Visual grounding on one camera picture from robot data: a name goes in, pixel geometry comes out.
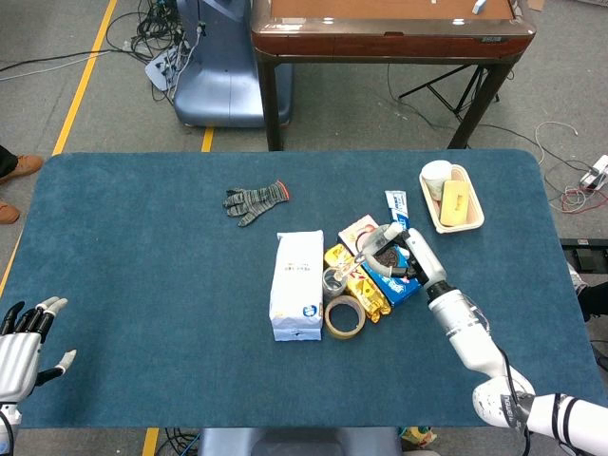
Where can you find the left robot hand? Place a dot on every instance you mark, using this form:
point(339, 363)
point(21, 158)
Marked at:
point(19, 361)

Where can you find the grey striped work glove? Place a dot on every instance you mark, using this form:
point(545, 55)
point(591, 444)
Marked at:
point(256, 199)

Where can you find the blue white mahjong tile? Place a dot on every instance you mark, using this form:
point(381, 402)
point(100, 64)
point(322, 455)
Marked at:
point(480, 5)

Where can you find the black tripod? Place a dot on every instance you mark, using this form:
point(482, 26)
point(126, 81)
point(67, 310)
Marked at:
point(463, 90)

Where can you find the white paper bag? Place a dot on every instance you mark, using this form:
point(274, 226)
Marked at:
point(294, 280)

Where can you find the brown shoe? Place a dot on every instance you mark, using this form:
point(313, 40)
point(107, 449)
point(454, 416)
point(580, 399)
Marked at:
point(24, 166)
point(8, 213)

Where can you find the white power strip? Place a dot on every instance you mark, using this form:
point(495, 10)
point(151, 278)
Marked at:
point(596, 173)

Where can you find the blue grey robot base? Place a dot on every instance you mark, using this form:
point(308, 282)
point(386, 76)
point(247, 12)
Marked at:
point(223, 81)

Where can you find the grey robot torso base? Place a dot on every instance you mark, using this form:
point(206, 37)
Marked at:
point(299, 444)

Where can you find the beige plastic basket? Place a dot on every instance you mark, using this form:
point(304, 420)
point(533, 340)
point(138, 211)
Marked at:
point(475, 214)

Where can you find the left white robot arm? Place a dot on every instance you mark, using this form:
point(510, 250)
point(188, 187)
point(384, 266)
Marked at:
point(7, 427)

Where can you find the clear glass jar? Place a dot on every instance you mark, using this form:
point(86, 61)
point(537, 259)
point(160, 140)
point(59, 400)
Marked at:
point(332, 290)

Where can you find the gold foil snack packet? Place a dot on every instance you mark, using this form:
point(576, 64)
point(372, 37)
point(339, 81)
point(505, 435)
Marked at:
point(368, 295)

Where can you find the white blue toothpaste tube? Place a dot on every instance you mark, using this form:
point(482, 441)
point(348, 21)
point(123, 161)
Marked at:
point(396, 204)

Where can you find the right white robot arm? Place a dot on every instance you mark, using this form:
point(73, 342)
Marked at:
point(458, 320)

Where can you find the yellow sponge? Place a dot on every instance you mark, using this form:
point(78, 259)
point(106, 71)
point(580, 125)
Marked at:
point(453, 202)

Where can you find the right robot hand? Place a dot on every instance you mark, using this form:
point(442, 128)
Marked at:
point(425, 256)

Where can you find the blue cookie box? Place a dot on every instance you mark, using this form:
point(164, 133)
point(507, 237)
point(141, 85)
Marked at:
point(399, 288)

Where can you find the yellow packing tape roll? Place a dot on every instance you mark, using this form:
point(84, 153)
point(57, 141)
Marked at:
point(329, 317)

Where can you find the brown mahjong table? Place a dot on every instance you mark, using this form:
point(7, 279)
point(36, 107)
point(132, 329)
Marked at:
point(394, 40)

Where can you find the white paper cup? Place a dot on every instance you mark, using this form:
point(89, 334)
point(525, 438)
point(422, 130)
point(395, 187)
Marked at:
point(437, 175)

